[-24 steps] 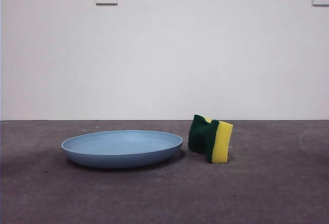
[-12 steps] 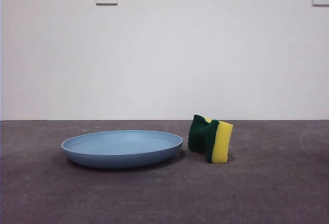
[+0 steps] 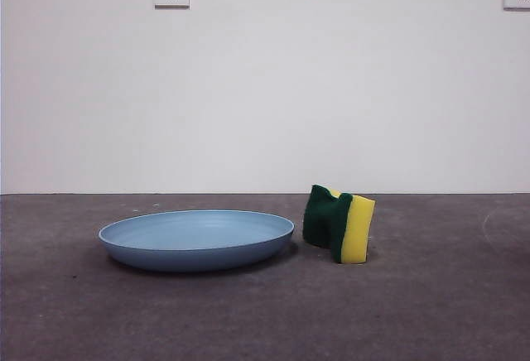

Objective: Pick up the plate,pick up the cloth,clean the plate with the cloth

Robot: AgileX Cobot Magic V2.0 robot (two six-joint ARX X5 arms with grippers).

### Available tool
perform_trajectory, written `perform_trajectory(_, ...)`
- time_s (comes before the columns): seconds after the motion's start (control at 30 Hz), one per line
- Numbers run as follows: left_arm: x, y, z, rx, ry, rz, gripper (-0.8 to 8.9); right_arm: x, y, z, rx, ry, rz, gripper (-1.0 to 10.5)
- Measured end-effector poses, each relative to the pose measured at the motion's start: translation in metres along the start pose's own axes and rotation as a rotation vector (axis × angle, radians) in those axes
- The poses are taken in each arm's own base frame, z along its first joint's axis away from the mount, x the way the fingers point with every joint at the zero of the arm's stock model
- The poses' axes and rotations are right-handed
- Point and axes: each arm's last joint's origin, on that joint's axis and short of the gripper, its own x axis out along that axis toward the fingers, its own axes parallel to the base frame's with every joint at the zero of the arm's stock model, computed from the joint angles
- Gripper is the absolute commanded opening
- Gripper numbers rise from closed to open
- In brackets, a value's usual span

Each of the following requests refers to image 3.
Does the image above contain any blue round plate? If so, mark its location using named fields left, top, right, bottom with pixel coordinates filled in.
left=98, top=209, right=296, bottom=273

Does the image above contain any yellow and green sponge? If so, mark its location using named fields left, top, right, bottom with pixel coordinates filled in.
left=301, top=184, right=377, bottom=265

